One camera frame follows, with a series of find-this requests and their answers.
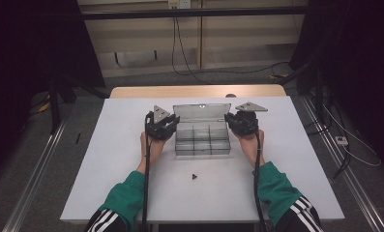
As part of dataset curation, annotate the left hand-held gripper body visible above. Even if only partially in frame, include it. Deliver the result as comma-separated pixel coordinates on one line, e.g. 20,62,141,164
145,104,176,141

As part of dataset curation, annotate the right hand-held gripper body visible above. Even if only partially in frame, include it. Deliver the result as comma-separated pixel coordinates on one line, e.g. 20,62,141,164
232,101,269,136

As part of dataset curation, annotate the clear plastic compartment box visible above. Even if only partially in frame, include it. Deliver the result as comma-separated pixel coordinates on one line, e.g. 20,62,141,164
172,102,232,157

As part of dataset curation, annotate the person's right hand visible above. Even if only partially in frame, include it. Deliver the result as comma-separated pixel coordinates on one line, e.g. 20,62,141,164
233,129,266,153

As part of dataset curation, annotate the person's left hand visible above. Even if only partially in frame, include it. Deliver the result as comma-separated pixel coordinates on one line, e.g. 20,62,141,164
140,131,166,158

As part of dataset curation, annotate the wooden table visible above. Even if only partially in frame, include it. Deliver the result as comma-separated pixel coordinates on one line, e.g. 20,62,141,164
109,84,287,100

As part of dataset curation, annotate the black metal stand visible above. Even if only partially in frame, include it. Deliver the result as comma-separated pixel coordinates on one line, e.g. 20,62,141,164
289,57,330,126

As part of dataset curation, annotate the black horizontal bar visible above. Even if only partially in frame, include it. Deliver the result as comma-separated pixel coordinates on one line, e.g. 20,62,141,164
79,5,310,21

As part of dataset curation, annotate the black tripod stand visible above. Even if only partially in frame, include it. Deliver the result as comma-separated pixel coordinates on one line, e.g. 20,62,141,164
47,73,110,135

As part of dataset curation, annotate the black curtain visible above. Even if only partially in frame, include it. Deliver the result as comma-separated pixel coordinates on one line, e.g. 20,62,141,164
289,0,384,166
0,0,105,182

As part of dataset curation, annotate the black hanging cable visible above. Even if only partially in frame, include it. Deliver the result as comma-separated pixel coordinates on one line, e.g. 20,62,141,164
170,8,290,85

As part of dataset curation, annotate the left hand-held gripper cable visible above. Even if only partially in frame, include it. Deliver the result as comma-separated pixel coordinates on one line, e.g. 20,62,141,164
141,112,154,232

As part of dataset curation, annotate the hand-held gripper cable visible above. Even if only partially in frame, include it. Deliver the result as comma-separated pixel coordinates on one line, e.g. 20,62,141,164
252,130,268,232
141,112,154,232

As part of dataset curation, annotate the right hand-held gripper cable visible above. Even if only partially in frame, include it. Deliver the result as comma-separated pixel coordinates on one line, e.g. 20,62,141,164
252,130,268,232

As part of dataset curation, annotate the aluminium floor rail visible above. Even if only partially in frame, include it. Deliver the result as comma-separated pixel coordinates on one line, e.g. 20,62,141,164
300,96,384,232
1,119,68,232

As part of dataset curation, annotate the black floor cable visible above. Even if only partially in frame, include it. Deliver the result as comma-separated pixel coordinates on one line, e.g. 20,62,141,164
332,144,352,180

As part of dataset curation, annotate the white wall socket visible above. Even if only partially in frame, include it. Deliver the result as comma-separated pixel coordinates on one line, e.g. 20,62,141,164
167,0,192,10

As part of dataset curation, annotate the white floor cable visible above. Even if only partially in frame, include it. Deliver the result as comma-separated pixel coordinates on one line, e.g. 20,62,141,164
321,104,383,168

